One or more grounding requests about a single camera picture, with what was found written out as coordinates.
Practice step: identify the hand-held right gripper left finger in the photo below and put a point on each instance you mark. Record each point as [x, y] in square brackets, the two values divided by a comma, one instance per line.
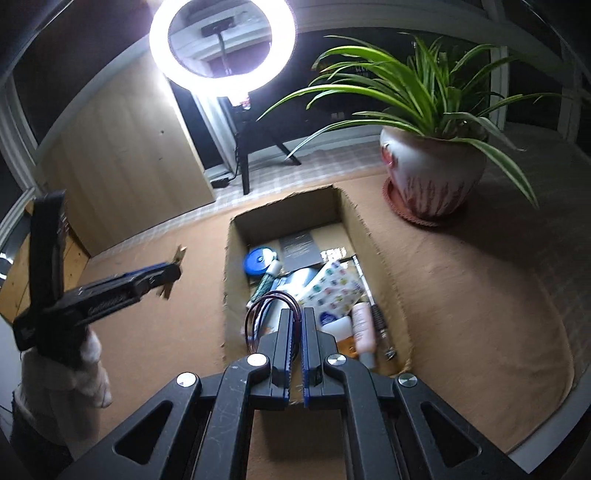
[284, 360]

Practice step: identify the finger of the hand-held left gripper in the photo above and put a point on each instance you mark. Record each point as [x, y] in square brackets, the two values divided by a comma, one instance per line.
[159, 282]
[152, 273]

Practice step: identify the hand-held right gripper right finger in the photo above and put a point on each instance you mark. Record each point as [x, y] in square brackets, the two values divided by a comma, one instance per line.
[310, 364]

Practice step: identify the wooden clothespin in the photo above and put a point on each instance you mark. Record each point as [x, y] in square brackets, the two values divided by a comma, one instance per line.
[178, 258]

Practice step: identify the white charger plug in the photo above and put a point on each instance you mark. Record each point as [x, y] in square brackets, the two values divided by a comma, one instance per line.
[341, 330]

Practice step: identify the small pink bottle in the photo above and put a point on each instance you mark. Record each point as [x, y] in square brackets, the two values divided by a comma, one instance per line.
[363, 330]

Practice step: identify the green lip balm tube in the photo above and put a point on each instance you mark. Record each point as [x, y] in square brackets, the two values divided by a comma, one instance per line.
[265, 286]

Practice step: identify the cardboard box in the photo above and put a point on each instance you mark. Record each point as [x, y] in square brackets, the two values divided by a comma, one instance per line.
[235, 286]

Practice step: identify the patterned tissue packet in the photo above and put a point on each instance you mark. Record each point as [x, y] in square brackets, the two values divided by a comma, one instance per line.
[330, 286]

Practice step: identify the black gel pen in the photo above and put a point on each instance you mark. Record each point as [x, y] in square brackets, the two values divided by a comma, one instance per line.
[381, 323]

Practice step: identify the white sunscreen tube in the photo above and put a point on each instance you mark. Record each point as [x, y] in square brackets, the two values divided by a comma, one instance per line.
[300, 279]

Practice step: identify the blue round tape measure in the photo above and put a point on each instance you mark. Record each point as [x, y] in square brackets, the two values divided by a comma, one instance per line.
[256, 263]

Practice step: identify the black card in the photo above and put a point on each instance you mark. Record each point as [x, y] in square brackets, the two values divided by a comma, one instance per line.
[300, 249]

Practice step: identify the person's left forearm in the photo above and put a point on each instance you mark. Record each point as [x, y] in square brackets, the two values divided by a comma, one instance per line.
[69, 383]

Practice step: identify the wooden slat panel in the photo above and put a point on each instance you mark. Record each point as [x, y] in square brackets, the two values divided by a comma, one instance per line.
[76, 258]

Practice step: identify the light wooden board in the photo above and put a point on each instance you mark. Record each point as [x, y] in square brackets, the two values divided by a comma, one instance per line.
[129, 175]

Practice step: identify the black power adapter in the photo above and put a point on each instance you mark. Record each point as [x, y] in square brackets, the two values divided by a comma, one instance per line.
[220, 181]

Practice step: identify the black tripod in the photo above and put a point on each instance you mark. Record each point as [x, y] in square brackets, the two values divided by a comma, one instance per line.
[243, 161]

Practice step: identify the red pot saucer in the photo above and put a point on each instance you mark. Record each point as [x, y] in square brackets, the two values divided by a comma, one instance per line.
[392, 201]

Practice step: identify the checkered cloth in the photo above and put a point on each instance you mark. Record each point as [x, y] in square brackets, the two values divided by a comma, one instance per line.
[323, 157]

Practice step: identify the white and red flowerpot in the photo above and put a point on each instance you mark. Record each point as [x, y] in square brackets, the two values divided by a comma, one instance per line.
[429, 175]

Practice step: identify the black phone clamp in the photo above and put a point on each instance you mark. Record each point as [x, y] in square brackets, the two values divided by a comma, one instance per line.
[217, 30]

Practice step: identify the green spider plant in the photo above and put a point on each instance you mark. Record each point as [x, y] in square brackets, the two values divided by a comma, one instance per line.
[434, 92]

